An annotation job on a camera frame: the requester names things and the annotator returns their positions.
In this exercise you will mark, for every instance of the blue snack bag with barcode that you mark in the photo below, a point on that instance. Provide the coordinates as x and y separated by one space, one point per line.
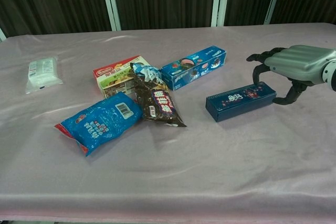
99 124

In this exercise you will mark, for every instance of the pink tablecloth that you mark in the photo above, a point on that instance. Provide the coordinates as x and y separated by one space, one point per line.
168 176

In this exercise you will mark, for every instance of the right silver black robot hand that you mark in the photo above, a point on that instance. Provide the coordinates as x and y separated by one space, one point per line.
296 60

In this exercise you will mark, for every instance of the blue glasses case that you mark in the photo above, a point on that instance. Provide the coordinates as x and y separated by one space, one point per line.
236 103

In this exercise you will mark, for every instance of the red green biscuit box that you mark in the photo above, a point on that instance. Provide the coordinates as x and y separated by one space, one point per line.
113 77

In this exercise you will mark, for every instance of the dark brown snack bag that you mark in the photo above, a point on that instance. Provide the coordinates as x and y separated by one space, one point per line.
155 100

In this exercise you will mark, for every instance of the clear white plastic packet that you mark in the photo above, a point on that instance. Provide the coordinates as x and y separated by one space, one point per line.
42 74

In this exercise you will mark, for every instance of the blue Oreo cookie box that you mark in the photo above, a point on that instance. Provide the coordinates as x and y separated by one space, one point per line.
183 74

